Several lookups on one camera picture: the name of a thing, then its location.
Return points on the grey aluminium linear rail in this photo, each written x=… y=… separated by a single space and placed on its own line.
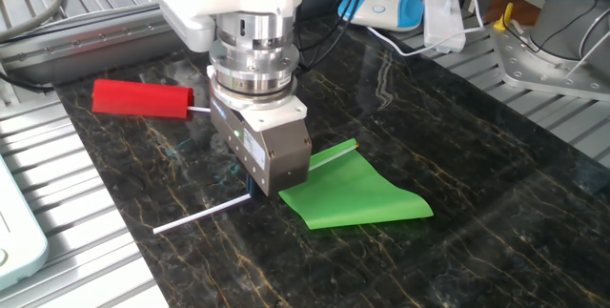
x=95 y=46

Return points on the red flag white stick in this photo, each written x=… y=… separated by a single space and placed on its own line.
x=143 y=99

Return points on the black marble slab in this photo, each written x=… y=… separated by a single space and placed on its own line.
x=333 y=260

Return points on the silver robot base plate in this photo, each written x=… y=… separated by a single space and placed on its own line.
x=524 y=67

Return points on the white teal flat device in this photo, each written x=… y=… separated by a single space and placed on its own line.
x=19 y=241

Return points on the white power adapter box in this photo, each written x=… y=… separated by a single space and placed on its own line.
x=441 y=22

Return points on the silver Schunk gripper body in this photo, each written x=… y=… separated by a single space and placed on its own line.
x=281 y=160

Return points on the small yellow clip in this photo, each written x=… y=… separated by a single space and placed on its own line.
x=502 y=22

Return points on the green flag white stick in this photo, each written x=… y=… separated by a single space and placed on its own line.
x=352 y=193

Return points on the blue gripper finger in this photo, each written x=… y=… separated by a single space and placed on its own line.
x=256 y=191
x=249 y=185

